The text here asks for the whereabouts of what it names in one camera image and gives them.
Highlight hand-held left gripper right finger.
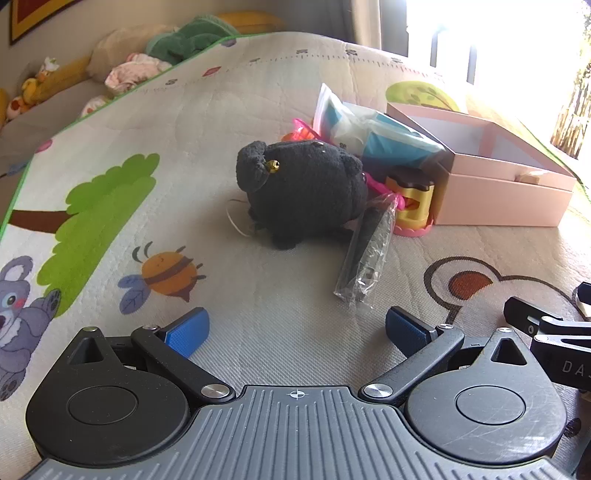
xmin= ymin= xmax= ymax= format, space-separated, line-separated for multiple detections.
xmin=360 ymin=306 xmax=536 ymax=407

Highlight beige curtain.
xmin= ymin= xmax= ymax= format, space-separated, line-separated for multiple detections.
xmin=351 ymin=0 xmax=385 ymax=50

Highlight pink box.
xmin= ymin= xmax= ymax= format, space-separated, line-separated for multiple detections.
xmin=385 ymin=102 xmax=578 ymax=228

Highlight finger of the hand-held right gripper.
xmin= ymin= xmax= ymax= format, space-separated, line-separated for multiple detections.
xmin=503 ymin=296 xmax=591 ymax=337
xmin=530 ymin=335 xmax=591 ymax=359

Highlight printed play mat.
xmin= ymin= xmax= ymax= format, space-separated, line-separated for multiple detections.
xmin=0 ymin=31 xmax=591 ymax=480

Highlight red spotted mushroom plush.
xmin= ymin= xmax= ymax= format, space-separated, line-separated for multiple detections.
xmin=6 ymin=96 xmax=29 ymax=121

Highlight black plush toy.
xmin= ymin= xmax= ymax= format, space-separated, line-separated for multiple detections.
xmin=225 ymin=141 xmax=370 ymax=251

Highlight grey sofa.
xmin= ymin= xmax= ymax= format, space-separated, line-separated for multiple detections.
xmin=0 ymin=76 xmax=114 ymax=185

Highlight pink floral cloth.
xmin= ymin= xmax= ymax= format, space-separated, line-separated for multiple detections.
xmin=81 ymin=95 xmax=112 ymax=118

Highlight blue white packet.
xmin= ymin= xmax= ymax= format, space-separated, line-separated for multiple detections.
xmin=313 ymin=83 xmax=446 ymax=178

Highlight clear plastic bag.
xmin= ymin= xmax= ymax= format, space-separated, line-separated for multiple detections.
xmin=333 ymin=193 xmax=400 ymax=308

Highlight green blanket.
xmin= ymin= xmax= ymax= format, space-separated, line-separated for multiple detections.
xmin=147 ymin=16 xmax=241 ymax=65

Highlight framed picture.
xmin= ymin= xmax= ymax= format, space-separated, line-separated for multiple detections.
xmin=9 ymin=0 xmax=81 ymax=45

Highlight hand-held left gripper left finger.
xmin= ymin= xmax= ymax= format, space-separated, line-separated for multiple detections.
xmin=68 ymin=307 xmax=237 ymax=407

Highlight yellow long pillow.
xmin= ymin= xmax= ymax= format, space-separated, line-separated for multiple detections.
xmin=217 ymin=11 xmax=287 ymax=35
xmin=37 ymin=55 xmax=93 ymax=97

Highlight pink patterned clothes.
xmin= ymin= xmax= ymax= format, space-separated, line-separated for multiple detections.
xmin=105 ymin=53 xmax=171 ymax=93

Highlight beige plush pillow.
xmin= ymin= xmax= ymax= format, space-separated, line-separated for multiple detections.
xmin=90 ymin=25 xmax=178 ymax=84

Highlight yellow duck plush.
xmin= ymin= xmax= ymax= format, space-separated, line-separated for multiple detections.
xmin=21 ymin=58 xmax=61 ymax=100

